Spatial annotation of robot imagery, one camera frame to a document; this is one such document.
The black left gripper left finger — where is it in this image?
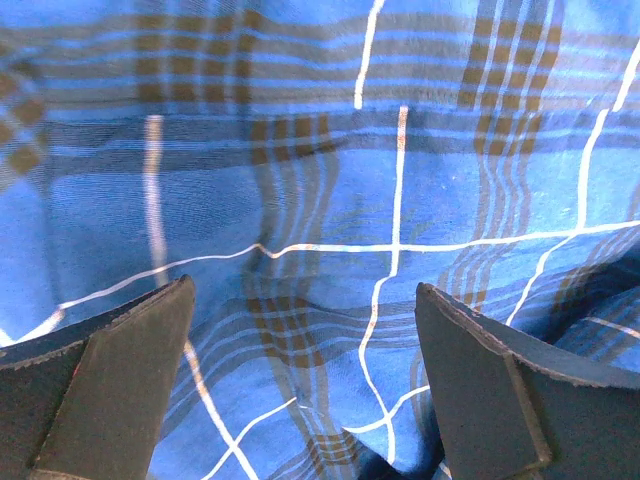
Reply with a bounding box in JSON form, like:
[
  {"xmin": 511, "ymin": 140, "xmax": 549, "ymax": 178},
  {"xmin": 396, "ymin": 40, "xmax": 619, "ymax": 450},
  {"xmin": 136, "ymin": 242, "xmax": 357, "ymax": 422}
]
[{"xmin": 1, "ymin": 275, "xmax": 195, "ymax": 479}]

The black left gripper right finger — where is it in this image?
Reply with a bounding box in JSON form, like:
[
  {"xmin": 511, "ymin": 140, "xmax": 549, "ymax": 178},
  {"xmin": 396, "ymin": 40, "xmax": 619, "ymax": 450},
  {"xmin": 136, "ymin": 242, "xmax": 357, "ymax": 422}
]
[{"xmin": 415, "ymin": 283, "xmax": 639, "ymax": 479}]

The blue plaid long sleeve shirt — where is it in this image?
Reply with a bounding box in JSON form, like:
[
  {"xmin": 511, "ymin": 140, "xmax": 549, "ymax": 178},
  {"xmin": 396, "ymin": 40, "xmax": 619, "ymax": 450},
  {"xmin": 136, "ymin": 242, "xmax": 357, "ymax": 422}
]
[{"xmin": 1, "ymin": 1, "xmax": 639, "ymax": 479}]

